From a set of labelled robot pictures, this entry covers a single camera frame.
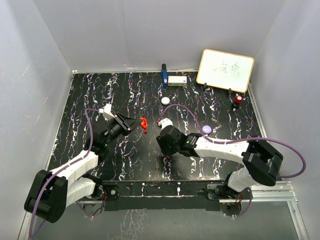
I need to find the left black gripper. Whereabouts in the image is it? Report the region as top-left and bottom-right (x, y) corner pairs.
(103, 112), (143, 146)

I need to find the red earbud charging case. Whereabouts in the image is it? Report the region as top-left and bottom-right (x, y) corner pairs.
(140, 117), (148, 131)

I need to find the white earbud charging case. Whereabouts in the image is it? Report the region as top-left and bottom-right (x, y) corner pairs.
(161, 97), (171, 106)

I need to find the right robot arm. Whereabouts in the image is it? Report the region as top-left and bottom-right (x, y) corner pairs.
(156, 125), (283, 199)

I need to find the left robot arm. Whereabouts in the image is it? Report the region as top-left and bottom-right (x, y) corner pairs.
(24, 113), (148, 223)

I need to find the purple earbud charging case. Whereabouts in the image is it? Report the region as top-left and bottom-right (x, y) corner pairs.
(201, 125), (212, 135)

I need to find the white green carton box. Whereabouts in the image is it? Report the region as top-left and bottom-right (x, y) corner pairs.
(168, 76), (188, 87)

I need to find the blue black marker device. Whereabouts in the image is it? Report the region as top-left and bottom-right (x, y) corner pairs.
(161, 63), (169, 88)

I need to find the red emergency stop button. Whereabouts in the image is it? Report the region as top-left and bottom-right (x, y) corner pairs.
(232, 95), (243, 109)

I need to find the yellow framed whiteboard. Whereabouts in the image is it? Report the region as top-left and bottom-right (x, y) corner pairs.
(196, 49), (255, 93)

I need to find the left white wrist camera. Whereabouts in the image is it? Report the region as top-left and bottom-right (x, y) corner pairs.
(98, 103), (115, 121)

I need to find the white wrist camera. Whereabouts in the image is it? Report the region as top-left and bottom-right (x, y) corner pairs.
(157, 118), (173, 130)
(98, 103), (115, 121)

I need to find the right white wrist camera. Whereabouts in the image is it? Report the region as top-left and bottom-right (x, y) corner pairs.
(157, 118), (173, 130)

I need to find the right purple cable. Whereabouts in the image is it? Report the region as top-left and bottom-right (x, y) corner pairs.
(159, 103), (307, 179)

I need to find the purple cable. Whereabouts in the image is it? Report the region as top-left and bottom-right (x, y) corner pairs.
(27, 107), (106, 239)
(159, 103), (307, 179)

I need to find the black front base frame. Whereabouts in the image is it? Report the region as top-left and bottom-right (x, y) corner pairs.
(101, 180), (241, 211)

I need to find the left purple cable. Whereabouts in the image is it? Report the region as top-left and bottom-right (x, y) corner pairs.
(27, 107), (106, 239)

